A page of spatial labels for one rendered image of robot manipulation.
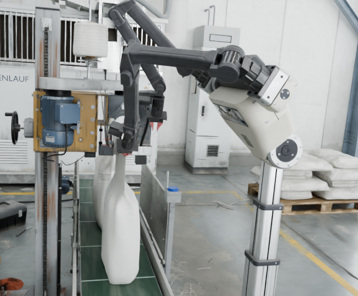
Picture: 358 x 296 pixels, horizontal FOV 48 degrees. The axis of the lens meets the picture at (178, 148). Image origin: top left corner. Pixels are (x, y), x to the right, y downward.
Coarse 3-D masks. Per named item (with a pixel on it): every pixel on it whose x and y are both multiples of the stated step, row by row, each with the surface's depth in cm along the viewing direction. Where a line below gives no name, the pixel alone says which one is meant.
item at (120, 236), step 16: (112, 192) 215; (128, 192) 211; (112, 208) 204; (128, 208) 202; (112, 224) 202; (128, 224) 201; (112, 240) 203; (128, 240) 202; (112, 256) 204; (128, 256) 204; (112, 272) 205; (128, 272) 206
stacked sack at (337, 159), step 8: (312, 152) 511; (320, 152) 503; (328, 152) 502; (336, 152) 504; (328, 160) 479; (336, 160) 470; (344, 160) 472; (352, 160) 475; (344, 168) 472; (352, 168) 476
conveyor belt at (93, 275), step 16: (80, 192) 357; (80, 208) 316; (80, 224) 285; (96, 224) 287; (96, 240) 260; (96, 256) 239; (144, 256) 243; (96, 272) 220; (144, 272) 224; (96, 288) 204; (112, 288) 205; (128, 288) 206; (144, 288) 207
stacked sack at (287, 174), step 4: (284, 172) 452; (288, 172) 453; (292, 172) 454; (296, 172) 455; (300, 172) 456; (304, 172) 456; (308, 172) 457; (284, 176) 452; (288, 176) 452; (292, 176) 452; (296, 176) 452; (300, 176) 453; (304, 176) 454; (308, 176) 455
